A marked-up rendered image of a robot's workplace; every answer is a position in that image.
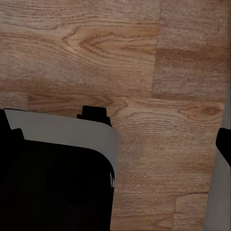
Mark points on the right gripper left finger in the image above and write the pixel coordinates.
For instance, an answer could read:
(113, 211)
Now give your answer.
(11, 144)

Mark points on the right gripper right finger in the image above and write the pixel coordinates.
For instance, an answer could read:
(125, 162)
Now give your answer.
(223, 143)

